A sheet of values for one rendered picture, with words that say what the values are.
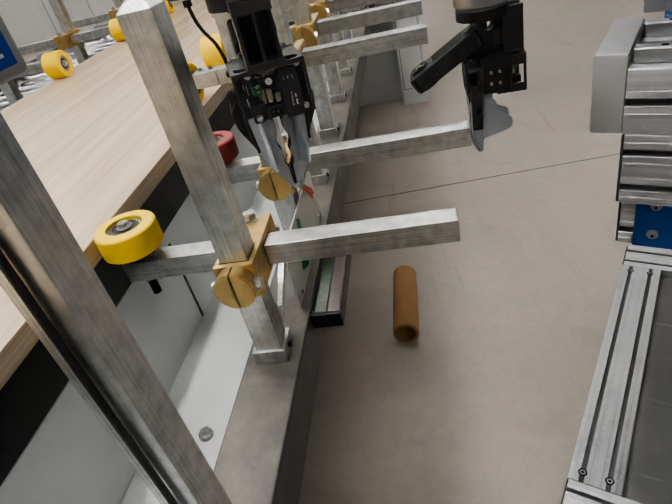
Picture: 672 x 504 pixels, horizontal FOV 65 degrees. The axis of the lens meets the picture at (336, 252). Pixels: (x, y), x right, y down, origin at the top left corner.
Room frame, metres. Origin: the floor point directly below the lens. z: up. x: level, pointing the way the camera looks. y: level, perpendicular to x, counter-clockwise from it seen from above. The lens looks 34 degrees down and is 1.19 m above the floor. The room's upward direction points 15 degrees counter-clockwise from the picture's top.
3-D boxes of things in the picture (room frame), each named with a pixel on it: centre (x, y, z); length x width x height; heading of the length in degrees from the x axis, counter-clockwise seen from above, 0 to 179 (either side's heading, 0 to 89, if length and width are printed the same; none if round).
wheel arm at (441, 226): (0.57, 0.06, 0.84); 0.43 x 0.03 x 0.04; 76
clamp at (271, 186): (0.81, 0.05, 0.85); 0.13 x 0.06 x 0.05; 166
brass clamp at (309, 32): (1.29, -0.07, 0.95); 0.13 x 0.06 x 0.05; 166
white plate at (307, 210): (0.75, 0.04, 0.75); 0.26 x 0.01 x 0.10; 166
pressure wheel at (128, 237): (0.62, 0.25, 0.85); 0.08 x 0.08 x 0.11
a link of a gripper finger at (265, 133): (0.55, 0.04, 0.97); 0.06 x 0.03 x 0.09; 7
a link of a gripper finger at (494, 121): (0.73, -0.28, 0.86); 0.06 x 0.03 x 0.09; 76
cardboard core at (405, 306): (1.34, -0.18, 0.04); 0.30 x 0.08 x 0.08; 166
